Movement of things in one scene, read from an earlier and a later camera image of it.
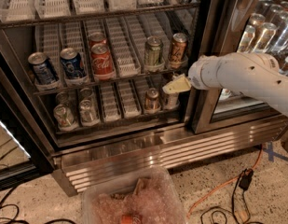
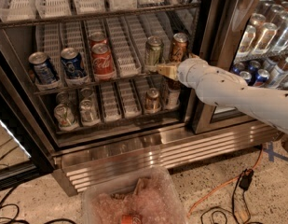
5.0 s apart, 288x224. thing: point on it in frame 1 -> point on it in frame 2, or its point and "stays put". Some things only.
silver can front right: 88,113 stays put
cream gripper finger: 180,83 -> 169,71
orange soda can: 179,48 stays put
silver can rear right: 86,93 stays put
